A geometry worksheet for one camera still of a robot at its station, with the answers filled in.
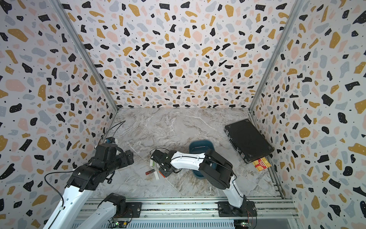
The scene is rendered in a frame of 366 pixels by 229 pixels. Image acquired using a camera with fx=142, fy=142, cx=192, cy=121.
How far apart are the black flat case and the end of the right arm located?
50 centimetres

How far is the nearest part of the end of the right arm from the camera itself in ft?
2.11

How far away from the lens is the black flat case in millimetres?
921
